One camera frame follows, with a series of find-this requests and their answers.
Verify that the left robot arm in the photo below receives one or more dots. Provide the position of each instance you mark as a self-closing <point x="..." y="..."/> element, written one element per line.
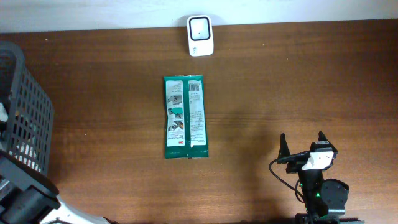
<point x="30" y="197"/>

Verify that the green 3M package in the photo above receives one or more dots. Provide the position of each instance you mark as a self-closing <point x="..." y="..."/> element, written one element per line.
<point x="185" y="131"/>

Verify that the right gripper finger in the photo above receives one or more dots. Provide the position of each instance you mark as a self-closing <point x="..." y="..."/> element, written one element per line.
<point x="284" y="149"/>
<point x="322" y="137"/>

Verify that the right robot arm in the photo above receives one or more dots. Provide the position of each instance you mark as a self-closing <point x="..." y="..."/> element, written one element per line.
<point x="324" y="199"/>

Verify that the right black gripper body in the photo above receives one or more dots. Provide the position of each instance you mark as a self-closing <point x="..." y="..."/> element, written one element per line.
<point x="294" y="167"/>

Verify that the grey plastic mesh basket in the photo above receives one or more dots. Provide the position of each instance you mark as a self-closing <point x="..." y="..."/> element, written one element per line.
<point x="26" y="112"/>

